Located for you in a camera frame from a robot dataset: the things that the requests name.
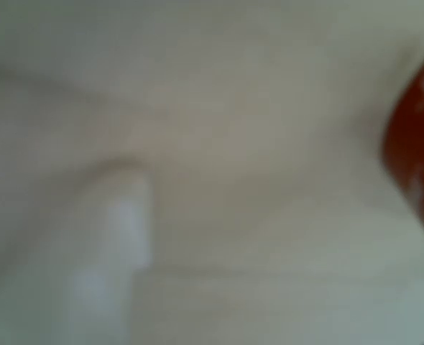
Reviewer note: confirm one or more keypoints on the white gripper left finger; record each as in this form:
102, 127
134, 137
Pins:
122, 230

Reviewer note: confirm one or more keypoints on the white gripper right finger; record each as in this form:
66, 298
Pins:
276, 309

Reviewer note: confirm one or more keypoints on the red round object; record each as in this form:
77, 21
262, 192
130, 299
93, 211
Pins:
418, 143

